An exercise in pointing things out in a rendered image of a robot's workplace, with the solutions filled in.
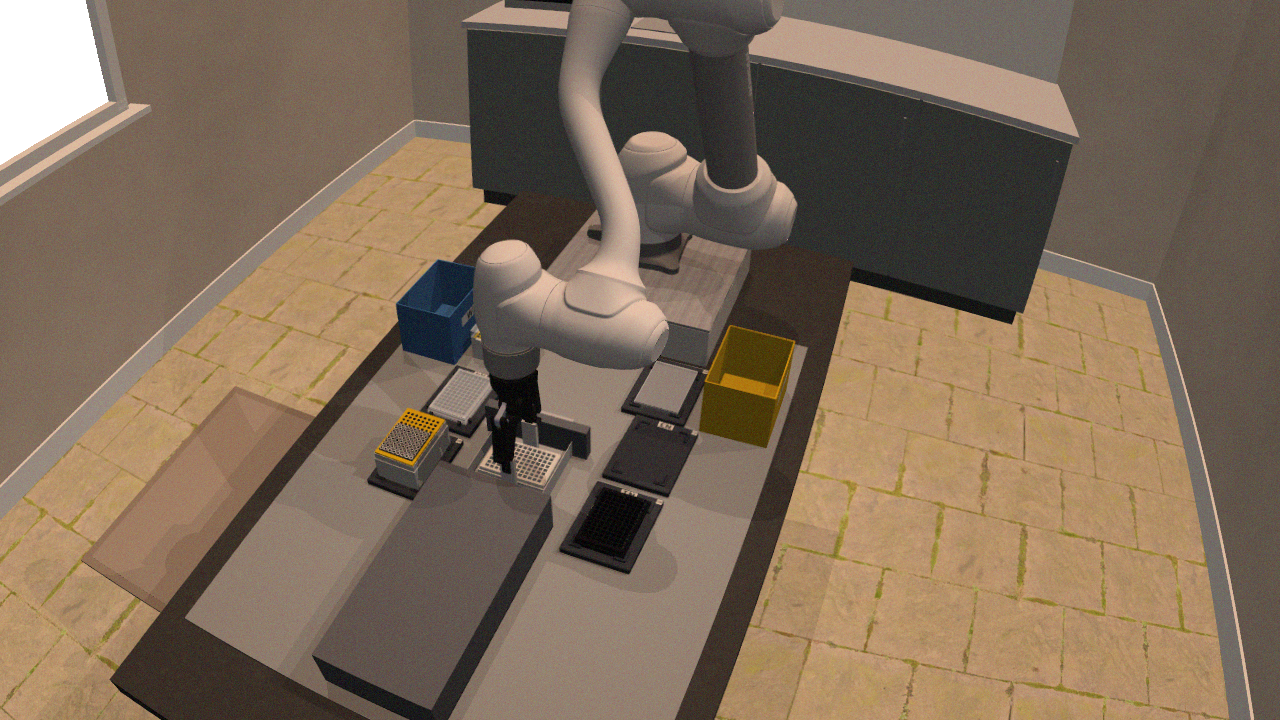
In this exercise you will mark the blue open-top bin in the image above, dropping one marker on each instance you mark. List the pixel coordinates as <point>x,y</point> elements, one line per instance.
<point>442,332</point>

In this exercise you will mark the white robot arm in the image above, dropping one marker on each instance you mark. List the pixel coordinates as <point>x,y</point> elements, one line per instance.
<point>601,317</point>

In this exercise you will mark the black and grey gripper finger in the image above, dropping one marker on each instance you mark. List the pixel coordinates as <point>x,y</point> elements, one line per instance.
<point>503,440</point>
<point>529,417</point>

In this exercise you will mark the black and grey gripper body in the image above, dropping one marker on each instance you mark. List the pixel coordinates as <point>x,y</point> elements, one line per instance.
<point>510,390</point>

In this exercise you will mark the black multiwell plate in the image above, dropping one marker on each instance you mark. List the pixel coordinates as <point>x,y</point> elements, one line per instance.
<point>607,521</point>

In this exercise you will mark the light grey bench mat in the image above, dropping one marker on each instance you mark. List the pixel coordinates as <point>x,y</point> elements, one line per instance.
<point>580,641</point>

